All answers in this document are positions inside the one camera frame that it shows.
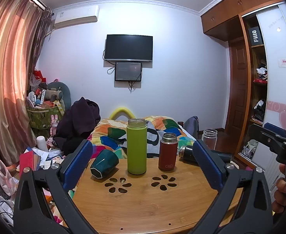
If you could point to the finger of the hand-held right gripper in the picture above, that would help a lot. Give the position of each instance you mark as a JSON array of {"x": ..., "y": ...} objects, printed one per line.
[
  {"x": 277, "y": 129},
  {"x": 255, "y": 132}
]

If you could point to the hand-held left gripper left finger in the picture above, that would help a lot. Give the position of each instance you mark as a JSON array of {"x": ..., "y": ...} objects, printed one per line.
[{"x": 76, "y": 161}]

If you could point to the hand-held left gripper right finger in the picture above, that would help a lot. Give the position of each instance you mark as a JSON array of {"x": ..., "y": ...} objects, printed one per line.
[{"x": 206, "y": 166}]

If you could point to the dark green cup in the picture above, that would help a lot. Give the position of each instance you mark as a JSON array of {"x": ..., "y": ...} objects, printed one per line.
[{"x": 103, "y": 163}]

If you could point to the person's right hand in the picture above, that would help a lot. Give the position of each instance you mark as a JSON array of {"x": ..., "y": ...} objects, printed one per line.
[{"x": 280, "y": 188}]

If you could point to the black thermos flask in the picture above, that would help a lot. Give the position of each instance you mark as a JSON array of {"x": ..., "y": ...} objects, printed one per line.
[{"x": 188, "y": 153}]

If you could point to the clear glass jar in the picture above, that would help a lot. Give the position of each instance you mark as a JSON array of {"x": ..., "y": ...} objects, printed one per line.
[{"x": 209, "y": 139}]

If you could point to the dark clothing pile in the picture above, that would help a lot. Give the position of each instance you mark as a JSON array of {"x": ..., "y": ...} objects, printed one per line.
[{"x": 78, "y": 124}]

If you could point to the white bottle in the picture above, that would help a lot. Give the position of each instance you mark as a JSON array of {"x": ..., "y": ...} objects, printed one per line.
[{"x": 41, "y": 143}]

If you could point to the red thermos flask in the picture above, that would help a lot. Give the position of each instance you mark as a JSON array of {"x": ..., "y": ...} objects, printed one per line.
[{"x": 167, "y": 152}]

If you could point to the grey backpack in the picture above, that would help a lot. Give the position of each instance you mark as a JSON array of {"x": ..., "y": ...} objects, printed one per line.
[{"x": 191, "y": 126}]

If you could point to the colourful patterned blanket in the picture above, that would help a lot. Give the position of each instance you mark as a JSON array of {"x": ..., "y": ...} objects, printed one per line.
[{"x": 113, "y": 139}]

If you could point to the pink rabbit toy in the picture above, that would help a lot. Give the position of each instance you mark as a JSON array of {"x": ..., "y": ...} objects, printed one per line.
[{"x": 54, "y": 121}]

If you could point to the wooden room door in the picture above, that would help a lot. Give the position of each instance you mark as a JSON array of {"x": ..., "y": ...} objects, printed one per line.
[{"x": 238, "y": 87}]

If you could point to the red booklet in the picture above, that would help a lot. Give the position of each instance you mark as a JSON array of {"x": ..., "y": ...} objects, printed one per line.
[{"x": 28, "y": 162}]

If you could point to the white sliding wardrobe door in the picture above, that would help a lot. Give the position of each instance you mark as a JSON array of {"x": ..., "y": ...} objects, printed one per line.
[{"x": 277, "y": 78}]

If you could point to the green storage basket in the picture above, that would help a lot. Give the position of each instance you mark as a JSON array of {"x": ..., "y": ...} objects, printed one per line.
[{"x": 44, "y": 117}]

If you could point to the green bottle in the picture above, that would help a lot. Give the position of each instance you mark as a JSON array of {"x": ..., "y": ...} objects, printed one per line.
[{"x": 136, "y": 147}]

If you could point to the yellow foam tube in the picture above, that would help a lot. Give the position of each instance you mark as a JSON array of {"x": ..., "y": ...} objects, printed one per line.
[{"x": 122, "y": 112}]

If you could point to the grey plush toy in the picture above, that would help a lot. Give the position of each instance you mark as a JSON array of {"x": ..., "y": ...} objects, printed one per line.
[{"x": 58, "y": 91}]

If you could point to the wooden table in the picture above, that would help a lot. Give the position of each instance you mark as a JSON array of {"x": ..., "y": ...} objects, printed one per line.
[{"x": 138, "y": 199}]

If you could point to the pink plastic bag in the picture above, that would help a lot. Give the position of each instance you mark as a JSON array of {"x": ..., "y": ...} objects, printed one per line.
[{"x": 5, "y": 176}]

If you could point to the wooden wardrobe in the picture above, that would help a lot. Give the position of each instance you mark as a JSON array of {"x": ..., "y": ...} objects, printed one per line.
[{"x": 245, "y": 53}]

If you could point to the red gift bag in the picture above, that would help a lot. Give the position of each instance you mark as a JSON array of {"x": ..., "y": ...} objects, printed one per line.
[{"x": 38, "y": 76}]

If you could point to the black box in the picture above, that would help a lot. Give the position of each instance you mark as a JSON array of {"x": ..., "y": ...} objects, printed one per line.
[{"x": 255, "y": 37}]

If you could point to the pink striped curtain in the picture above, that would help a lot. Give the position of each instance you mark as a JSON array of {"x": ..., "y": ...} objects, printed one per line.
[{"x": 10, "y": 78}]

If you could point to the white air conditioner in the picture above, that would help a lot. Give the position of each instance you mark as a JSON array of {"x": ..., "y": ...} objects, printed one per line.
[{"x": 75, "y": 17}]

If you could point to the small wall monitor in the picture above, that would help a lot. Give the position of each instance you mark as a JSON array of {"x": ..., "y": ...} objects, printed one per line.
[{"x": 128, "y": 71}]

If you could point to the black wall television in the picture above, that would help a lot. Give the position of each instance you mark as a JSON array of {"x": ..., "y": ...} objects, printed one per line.
[{"x": 129, "y": 48}]

